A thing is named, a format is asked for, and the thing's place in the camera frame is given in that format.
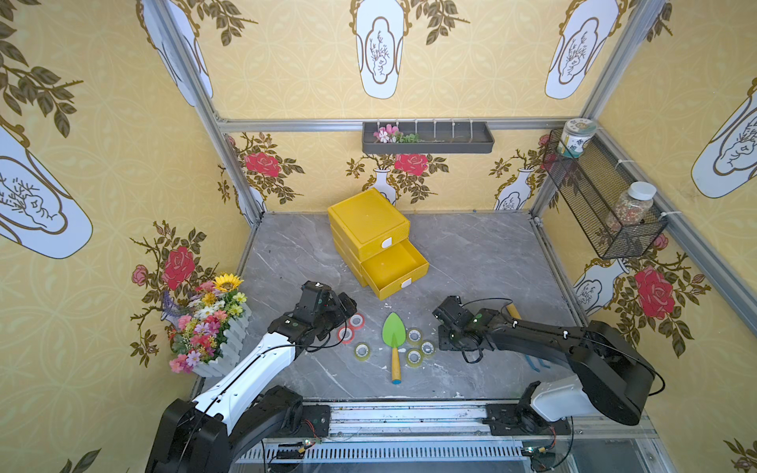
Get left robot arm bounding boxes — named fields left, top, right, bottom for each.
left=146, top=281, right=357, bottom=472

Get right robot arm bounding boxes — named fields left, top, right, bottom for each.
left=433, top=296, right=658, bottom=433

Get red tape roll lower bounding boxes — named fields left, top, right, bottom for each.
left=337, top=327, right=354, bottom=344

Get red tape roll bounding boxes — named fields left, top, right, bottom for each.
left=337, top=327, right=354, bottom=344
left=349, top=313, right=365, bottom=330

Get red tape roll upper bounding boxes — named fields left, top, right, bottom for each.
left=349, top=313, right=365, bottom=330

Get yellow tape roll centre upper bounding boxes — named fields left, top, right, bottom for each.
left=406, top=327, right=423, bottom=345

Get yellow tape roll bottom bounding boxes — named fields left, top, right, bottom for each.
left=405, top=349, right=424, bottom=368

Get yellow tape roll far left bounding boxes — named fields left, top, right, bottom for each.
left=354, top=343, right=372, bottom=362

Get yellow plastic drawer cabinet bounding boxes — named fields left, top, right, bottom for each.
left=327, top=188, right=410, bottom=287

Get colourful artificial flower bouquet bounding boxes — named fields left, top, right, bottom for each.
left=162, top=273, right=246, bottom=374

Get small pink flowers on shelf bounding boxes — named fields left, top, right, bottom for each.
left=374, top=124, right=420, bottom=144

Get clear jar white lid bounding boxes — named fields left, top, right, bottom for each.
left=605, top=181, right=656, bottom=233

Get patterned jar green lid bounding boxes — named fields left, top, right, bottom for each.
left=556, top=118, right=597, bottom=158

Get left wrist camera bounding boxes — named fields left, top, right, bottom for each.
left=300, top=281, right=332, bottom=317

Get blue hand rake yellow handle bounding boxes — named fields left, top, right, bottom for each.
left=506, top=303, right=551, bottom=372

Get green trowel yellow handle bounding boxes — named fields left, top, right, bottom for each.
left=382, top=313, right=406, bottom=384

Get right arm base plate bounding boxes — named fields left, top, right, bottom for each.
left=482, top=403, right=572, bottom=437

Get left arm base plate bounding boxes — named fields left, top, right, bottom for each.
left=267, top=404, right=331, bottom=439

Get aluminium front rail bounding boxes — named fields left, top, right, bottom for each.
left=147, top=398, right=675, bottom=473

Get grey wall shelf tray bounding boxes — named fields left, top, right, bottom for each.
left=362, top=119, right=495, bottom=155

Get black wire wall basket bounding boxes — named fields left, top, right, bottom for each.
left=542, top=129, right=668, bottom=260

